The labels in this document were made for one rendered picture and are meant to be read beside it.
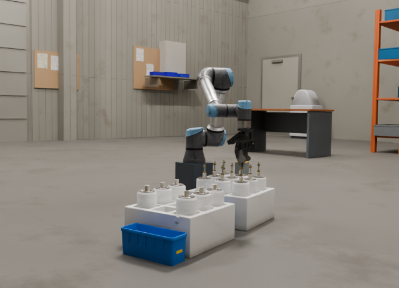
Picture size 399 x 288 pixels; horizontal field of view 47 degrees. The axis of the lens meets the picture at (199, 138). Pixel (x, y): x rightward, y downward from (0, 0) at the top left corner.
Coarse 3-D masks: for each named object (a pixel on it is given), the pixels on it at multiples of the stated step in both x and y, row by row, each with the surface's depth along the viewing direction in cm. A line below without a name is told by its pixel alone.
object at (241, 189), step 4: (232, 184) 253; (236, 184) 249; (240, 184) 248; (244, 184) 249; (248, 184) 250; (232, 188) 253; (236, 188) 249; (240, 188) 249; (244, 188) 249; (248, 188) 250; (232, 192) 253; (236, 192) 249; (240, 192) 249; (244, 192) 249; (248, 192) 251; (240, 196) 249; (244, 196) 249
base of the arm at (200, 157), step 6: (186, 150) 300; (192, 150) 298; (198, 150) 298; (186, 156) 299; (192, 156) 297; (198, 156) 297; (186, 162) 298; (192, 162) 296; (198, 162) 297; (204, 162) 301
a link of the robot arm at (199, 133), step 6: (186, 132) 300; (192, 132) 297; (198, 132) 297; (204, 132) 300; (186, 138) 300; (192, 138) 297; (198, 138) 298; (204, 138) 299; (186, 144) 300; (192, 144) 297; (198, 144) 298; (204, 144) 301
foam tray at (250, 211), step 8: (192, 192) 261; (264, 192) 263; (272, 192) 273; (224, 200) 250; (232, 200) 248; (240, 200) 245; (248, 200) 244; (256, 200) 254; (264, 200) 263; (272, 200) 273; (240, 208) 245; (248, 208) 245; (256, 208) 254; (264, 208) 264; (272, 208) 274; (240, 216) 245; (248, 216) 245; (256, 216) 254; (264, 216) 264; (272, 216) 274; (240, 224) 246; (248, 224) 245; (256, 224) 255
